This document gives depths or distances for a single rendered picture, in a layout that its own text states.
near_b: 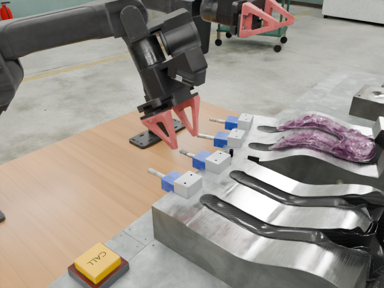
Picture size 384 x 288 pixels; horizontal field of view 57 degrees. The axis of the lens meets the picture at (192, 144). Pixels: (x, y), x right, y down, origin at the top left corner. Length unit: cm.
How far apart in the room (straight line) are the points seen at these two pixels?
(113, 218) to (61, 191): 18
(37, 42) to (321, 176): 67
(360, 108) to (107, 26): 96
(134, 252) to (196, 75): 37
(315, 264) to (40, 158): 80
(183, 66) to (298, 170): 44
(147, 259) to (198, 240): 12
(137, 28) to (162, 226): 37
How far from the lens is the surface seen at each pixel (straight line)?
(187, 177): 72
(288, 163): 89
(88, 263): 69
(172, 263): 71
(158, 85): 62
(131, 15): 62
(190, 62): 58
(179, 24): 65
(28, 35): 64
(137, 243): 76
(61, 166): 104
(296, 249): 60
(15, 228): 87
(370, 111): 134
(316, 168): 89
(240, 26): 76
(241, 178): 79
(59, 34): 64
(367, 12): 727
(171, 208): 69
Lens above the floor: 134
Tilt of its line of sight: 30 degrees down
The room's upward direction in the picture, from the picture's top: straight up
